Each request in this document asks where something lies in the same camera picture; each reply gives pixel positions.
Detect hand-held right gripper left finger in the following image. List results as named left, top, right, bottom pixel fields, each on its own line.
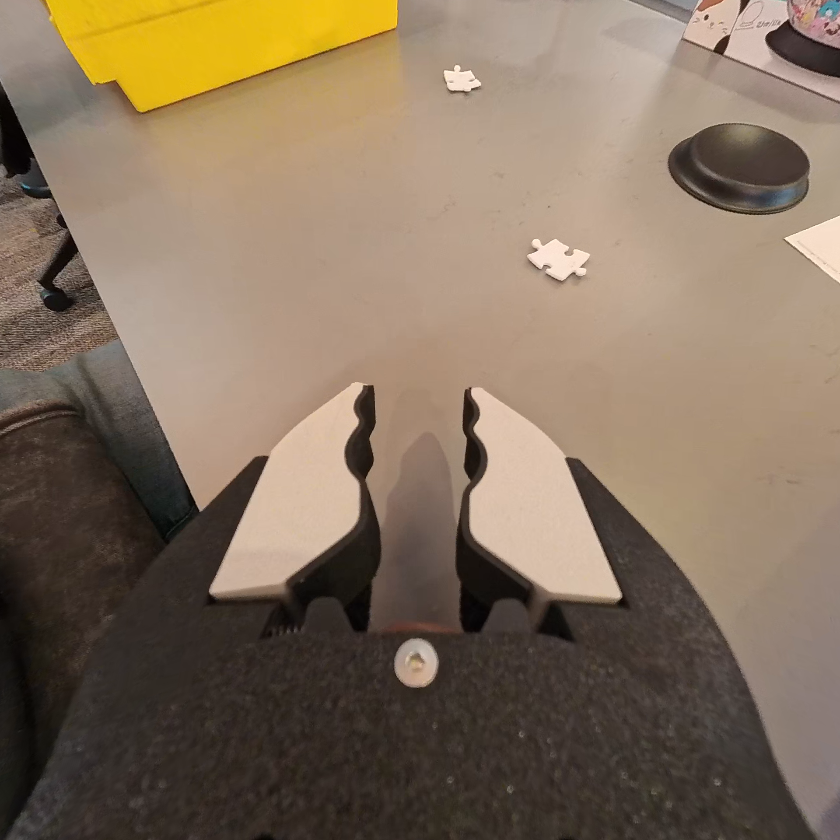
left=209, top=382, right=382, bottom=634

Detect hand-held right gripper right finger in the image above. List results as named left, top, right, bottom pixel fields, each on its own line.
left=457, top=386, right=623, bottom=634

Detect yellow plastic bin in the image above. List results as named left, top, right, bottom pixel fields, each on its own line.
left=41, top=0, right=399, bottom=112

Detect colourful puzzle ball box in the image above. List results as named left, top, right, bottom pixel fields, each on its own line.
left=681, top=0, right=840, bottom=102

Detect person's jeans leg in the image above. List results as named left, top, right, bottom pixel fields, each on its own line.
left=0, top=338, right=200, bottom=542

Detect person's dark grey garment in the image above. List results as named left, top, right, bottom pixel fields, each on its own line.
left=0, top=400, right=165, bottom=840

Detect dark office chair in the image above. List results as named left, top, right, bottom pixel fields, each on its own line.
left=0, top=82, right=76, bottom=312

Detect white printed instruction leaflet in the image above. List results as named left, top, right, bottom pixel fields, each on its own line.
left=784, top=215, right=840, bottom=284

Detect black round stand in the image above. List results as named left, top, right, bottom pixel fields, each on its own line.
left=668, top=123, right=811, bottom=214

